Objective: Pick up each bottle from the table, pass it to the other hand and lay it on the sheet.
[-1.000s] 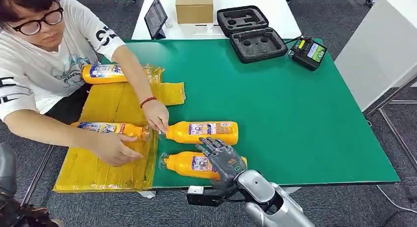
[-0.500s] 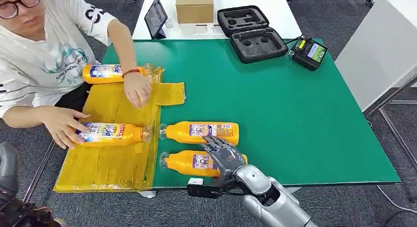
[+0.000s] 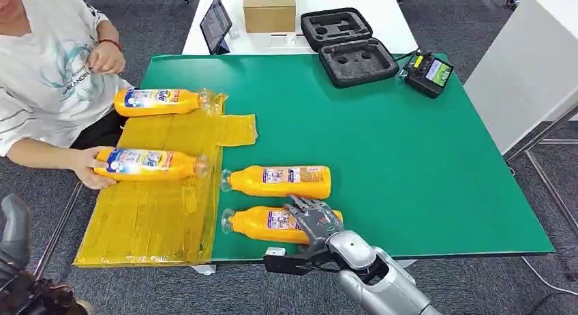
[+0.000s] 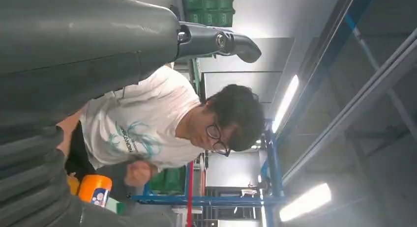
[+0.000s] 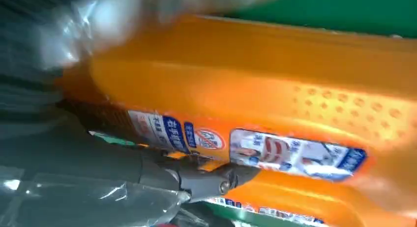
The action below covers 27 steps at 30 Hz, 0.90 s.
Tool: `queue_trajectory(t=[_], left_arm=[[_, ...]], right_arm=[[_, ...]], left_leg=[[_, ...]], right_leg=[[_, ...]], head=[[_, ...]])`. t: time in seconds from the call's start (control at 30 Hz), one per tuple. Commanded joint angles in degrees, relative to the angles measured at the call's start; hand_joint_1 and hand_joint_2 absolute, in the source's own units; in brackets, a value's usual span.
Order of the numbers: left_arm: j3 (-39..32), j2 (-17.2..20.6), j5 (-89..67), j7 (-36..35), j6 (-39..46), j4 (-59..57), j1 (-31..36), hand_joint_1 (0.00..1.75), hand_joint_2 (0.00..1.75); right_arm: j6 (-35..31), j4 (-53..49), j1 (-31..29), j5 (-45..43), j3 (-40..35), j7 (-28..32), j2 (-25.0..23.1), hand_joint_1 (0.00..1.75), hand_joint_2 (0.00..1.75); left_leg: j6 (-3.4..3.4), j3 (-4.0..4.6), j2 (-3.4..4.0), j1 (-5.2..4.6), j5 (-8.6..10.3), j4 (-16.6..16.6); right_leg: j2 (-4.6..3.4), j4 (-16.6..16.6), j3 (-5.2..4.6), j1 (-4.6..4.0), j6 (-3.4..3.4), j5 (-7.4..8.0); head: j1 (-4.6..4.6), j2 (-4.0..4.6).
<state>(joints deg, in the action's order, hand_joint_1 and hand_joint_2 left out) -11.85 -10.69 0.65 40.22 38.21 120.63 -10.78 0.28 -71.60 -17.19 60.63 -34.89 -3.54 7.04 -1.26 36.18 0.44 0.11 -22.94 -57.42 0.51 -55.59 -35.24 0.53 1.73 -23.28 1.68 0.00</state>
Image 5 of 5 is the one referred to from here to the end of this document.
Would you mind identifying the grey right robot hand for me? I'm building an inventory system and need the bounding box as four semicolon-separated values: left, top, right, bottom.
0;110;262;227

